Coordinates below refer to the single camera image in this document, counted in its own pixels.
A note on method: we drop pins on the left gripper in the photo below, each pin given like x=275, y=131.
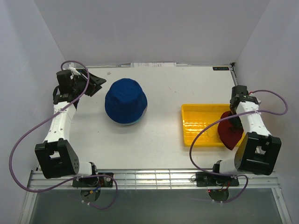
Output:
x=93, y=83

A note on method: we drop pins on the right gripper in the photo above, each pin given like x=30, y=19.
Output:
x=235, y=122

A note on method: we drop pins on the dark red hat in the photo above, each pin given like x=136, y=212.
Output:
x=230, y=132

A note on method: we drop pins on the blue hat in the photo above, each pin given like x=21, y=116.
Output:
x=125, y=102

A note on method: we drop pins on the teal bucket hat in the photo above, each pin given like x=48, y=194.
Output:
x=139, y=121

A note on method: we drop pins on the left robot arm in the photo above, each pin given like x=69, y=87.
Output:
x=55, y=155

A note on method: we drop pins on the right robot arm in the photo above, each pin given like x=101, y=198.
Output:
x=258, y=149

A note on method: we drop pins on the yellow plastic tray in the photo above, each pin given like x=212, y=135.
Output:
x=195, y=117

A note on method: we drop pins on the paper label strip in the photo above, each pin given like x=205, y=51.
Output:
x=153, y=65

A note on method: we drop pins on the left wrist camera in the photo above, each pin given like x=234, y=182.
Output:
x=73, y=69

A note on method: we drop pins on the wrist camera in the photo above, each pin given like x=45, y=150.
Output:
x=73, y=69
x=252, y=94

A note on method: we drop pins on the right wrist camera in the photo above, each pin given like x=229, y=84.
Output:
x=252, y=94

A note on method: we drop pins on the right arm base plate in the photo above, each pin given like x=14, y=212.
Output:
x=208, y=180

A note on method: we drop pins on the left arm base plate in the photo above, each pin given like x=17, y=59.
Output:
x=105, y=180

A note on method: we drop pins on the aluminium front rail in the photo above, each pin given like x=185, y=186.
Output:
x=157, y=179

